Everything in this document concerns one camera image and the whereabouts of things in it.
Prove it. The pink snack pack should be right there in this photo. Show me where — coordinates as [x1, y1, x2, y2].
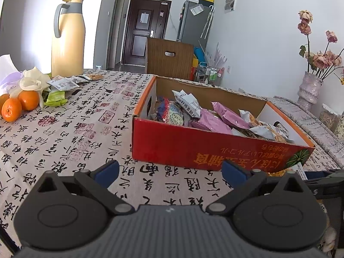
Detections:
[191, 108, 232, 135]
[212, 102, 250, 129]

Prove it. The red silver snack bag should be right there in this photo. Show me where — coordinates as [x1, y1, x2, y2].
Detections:
[156, 98, 184, 126]

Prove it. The white printed snack pack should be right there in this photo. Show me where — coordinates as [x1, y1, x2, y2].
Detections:
[172, 90, 201, 119]

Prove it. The floral patterned small vase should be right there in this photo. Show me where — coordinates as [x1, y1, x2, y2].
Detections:
[334, 112, 344, 141]

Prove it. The calligraphy print tablecloth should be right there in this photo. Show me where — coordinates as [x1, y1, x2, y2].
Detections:
[1, 72, 229, 257]

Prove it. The pink folded table runner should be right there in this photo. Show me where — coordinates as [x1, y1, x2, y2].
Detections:
[268, 95, 344, 168]

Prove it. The pink textured flower vase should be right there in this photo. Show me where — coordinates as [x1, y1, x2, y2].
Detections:
[297, 72, 323, 111]

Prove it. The green snack pack on left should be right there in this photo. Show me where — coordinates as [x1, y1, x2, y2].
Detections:
[44, 91, 68, 107]

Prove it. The red cardboard snack box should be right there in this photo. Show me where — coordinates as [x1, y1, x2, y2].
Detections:
[132, 76, 315, 172]

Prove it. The rear orange mandarin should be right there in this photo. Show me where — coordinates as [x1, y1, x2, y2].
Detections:
[17, 90, 40, 111]

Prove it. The orange mandarin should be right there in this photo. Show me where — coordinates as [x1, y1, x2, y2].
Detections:
[17, 90, 40, 111]
[0, 94, 9, 118]
[1, 98, 22, 122]

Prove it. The front orange mandarin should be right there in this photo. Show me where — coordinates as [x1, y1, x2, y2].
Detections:
[1, 98, 22, 122]

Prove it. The dried pink rose bouquet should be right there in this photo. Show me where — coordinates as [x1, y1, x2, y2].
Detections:
[297, 10, 343, 85]

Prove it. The left orange mandarin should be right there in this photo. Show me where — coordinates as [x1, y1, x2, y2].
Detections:
[0, 94, 9, 118]

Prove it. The yellow thermos jug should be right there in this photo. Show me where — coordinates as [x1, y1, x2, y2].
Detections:
[51, 0, 86, 77]

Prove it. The wooden chair back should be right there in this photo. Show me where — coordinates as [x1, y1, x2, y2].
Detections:
[145, 38, 194, 80]

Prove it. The dark brown entrance door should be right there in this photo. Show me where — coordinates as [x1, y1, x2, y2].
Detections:
[123, 0, 171, 66]

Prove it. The grey refrigerator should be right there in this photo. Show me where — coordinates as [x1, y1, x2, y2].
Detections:
[177, 1, 214, 48]

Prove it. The metal wire storage rack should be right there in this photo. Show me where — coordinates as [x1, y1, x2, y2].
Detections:
[194, 62, 224, 86]

